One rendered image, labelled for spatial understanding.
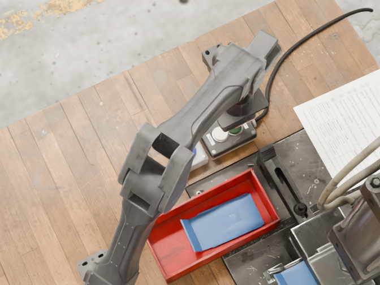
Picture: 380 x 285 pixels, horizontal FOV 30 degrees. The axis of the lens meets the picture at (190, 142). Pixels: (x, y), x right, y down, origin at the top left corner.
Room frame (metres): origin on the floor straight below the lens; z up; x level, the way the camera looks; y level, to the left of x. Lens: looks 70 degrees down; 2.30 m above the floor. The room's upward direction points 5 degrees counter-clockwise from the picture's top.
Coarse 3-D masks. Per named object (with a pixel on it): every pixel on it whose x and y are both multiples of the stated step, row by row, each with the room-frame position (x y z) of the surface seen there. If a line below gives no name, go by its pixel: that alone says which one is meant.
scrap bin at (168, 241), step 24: (216, 192) 0.39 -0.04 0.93; (240, 192) 0.39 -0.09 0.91; (264, 192) 0.37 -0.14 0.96; (168, 216) 0.35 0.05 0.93; (192, 216) 0.35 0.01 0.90; (264, 216) 0.34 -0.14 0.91; (168, 240) 0.30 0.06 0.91; (240, 240) 0.28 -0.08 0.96; (168, 264) 0.26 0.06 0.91; (192, 264) 0.24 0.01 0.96
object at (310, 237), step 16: (336, 208) 0.31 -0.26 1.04; (304, 224) 0.28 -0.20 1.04; (320, 224) 0.28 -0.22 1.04; (304, 240) 0.26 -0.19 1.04; (320, 240) 0.25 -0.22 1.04; (304, 256) 0.23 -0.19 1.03; (320, 256) 0.22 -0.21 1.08; (336, 256) 0.22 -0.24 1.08; (320, 272) 0.19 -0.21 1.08; (336, 272) 0.19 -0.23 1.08
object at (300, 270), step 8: (296, 264) 0.22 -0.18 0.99; (304, 264) 0.22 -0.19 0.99; (288, 272) 0.21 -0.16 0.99; (296, 272) 0.21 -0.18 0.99; (304, 272) 0.21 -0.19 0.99; (280, 280) 0.19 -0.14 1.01; (288, 280) 0.19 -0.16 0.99; (296, 280) 0.19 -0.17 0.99; (304, 280) 0.19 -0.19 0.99; (312, 280) 0.19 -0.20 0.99
